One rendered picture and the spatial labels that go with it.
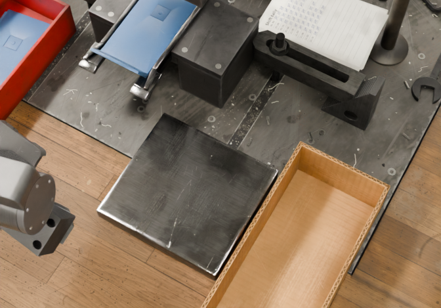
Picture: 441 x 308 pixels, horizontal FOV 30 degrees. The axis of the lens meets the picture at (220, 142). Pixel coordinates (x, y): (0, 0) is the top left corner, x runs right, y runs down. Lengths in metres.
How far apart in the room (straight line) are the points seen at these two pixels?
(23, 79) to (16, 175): 0.40
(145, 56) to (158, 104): 0.09
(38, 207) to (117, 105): 0.38
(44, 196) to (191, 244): 0.28
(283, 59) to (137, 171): 0.23
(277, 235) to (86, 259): 0.23
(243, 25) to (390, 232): 0.32
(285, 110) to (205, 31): 0.15
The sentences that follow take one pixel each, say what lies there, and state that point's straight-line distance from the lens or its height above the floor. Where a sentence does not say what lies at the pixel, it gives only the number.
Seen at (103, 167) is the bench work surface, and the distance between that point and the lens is 1.07.
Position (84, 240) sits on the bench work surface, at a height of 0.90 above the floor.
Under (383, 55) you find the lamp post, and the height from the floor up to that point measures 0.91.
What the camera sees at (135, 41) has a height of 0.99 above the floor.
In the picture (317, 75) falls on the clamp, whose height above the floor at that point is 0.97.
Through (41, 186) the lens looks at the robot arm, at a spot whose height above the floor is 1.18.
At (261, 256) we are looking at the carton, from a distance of 1.01.
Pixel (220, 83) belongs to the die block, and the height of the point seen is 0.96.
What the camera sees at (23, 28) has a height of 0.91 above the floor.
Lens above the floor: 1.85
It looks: 62 degrees down
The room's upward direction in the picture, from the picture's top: straight up
